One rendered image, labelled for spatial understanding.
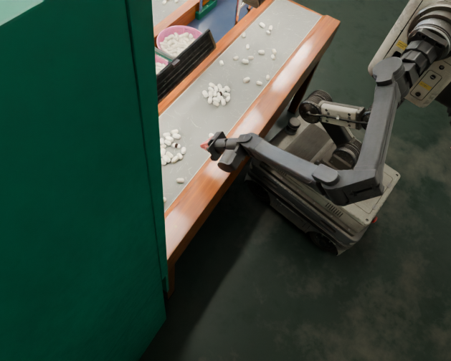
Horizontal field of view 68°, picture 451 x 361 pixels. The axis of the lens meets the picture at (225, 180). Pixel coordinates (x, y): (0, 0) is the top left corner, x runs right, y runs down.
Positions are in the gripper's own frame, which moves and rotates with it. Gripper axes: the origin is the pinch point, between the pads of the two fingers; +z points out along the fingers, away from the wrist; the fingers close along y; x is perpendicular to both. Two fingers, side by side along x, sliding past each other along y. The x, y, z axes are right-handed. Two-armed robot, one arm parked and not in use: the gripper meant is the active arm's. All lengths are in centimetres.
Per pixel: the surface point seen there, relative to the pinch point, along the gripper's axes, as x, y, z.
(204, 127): 3.3, -17.5, 14.4
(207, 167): 10.1, 1.6, 2.7
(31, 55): -58, 60, -70
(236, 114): 8.2, -33.2, 8.0
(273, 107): 14.4, -45.3, -3.6
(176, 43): -24, -56, 46
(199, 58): -26.3, -19.8, -1.2
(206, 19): -22, -92, 53
